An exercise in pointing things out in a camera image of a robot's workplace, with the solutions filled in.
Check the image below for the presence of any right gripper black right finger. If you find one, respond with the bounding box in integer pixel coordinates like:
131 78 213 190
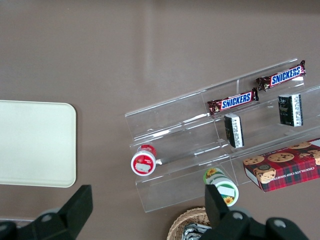
199 184 311 240

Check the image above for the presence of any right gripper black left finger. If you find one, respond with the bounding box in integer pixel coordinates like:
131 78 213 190
17 184 94 240

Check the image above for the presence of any light wicker basket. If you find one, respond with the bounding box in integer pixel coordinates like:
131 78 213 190
166 205 214 240

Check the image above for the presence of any cream rectangular serving tray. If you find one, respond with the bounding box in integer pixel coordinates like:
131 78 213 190
0 99 77 189

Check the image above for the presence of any stack of foil containers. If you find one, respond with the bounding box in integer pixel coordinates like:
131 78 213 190
183 223 213 240

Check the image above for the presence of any green sunflower snack cup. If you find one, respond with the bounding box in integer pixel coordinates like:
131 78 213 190
202 167 240 207

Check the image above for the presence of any red tartan cookie box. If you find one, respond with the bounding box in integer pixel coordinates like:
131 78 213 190
242 137 320 194

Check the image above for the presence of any small black chocolate box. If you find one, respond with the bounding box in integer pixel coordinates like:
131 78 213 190
277 93 304 128
223 113 245 149

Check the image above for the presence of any red lidded snack cup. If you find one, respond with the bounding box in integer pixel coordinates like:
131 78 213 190
130 144 158 177

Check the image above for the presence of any clear acrylic stepped display stand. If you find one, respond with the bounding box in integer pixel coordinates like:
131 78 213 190
124 57 320 214

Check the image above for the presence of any Snickers chocolate bar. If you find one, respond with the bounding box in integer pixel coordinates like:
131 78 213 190
255 59 307 92
207 87 260 117

